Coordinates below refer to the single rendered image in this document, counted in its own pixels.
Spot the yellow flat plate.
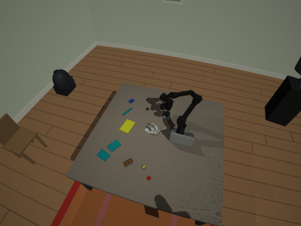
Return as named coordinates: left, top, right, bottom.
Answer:
left=119, top=119, right=135, bottom=134

